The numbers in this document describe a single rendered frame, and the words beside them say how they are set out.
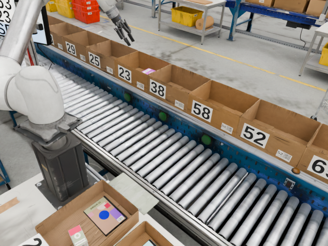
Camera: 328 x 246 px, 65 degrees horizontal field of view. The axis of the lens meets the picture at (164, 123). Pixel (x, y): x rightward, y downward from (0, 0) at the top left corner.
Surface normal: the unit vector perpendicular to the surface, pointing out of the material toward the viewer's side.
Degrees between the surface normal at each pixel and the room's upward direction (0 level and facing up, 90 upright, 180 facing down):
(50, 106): 90
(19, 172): 0
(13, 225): 0
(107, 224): 0
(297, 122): 89
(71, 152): 90
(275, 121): 89
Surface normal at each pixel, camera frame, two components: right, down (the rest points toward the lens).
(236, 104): -0.65, 0.42
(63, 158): 0.74, 0.43
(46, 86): 0.82, 0.08
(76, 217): 0.04, -0.80
